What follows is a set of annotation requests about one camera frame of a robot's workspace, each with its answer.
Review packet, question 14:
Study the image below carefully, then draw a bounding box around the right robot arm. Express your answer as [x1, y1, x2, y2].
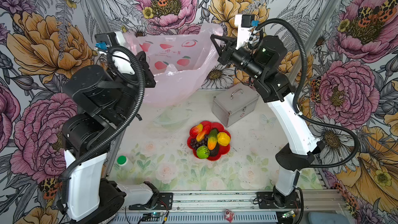
[210, 34, 324, 208]

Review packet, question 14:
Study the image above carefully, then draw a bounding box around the small pink red object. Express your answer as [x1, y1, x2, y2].
[224, 209, 235, 223]

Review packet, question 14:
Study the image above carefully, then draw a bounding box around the aluminium front rail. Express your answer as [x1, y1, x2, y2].
[118, 189, 346, 214]

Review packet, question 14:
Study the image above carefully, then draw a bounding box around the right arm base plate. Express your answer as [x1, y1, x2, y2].
[256, 190, 301, 209]

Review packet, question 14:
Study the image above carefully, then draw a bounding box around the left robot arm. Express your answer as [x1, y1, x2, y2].
[57, 46, 156, 224]

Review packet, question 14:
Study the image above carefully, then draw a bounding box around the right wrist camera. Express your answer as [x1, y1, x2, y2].
[234, 14, 259, 50]

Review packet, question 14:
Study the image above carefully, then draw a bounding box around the red yellow peach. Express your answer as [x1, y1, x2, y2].
[190, 123, 203, 137]

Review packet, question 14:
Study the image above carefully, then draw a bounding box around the red orange mango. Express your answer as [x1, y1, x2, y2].
[196, 125, 211, 142]

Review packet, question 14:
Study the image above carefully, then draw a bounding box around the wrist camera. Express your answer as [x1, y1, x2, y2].
[234, 14, 259, 50]
[94, 31, 126, 51]

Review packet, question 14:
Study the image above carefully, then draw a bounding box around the pink plastic bag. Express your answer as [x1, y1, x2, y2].
[123, 23, 223, 107]

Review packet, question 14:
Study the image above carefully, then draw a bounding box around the green circuit board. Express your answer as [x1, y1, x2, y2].
[142, 212, 167, 222]

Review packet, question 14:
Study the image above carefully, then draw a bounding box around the silver metal case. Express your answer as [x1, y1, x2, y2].
[211, 84, 260, 127]

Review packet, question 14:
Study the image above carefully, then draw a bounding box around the green orange papaya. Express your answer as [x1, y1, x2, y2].
[207, 128, 218, 151]

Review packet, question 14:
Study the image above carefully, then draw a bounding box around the dark grape bunch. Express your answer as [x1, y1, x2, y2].
[189, 135, 208, 150]

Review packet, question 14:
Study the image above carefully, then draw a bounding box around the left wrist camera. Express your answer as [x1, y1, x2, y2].
[94, 31, 126, 51]

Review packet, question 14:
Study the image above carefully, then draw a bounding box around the green apple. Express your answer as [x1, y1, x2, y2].
[196, 146, 210, 159]

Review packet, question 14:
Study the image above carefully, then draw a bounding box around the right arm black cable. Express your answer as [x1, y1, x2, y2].
[253, 18, 361, 169]

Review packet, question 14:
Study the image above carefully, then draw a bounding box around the white perforated cable duct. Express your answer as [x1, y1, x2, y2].
[110, 212, 278, 224]

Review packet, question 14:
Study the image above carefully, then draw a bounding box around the green capped white bottle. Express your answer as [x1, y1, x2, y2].
[116, 156, 134, 172]

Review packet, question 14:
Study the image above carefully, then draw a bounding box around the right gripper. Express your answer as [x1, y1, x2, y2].
[210, 34, 266, 80]

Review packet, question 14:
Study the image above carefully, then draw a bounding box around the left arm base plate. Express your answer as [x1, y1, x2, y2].
[127, 192, 174, 211]

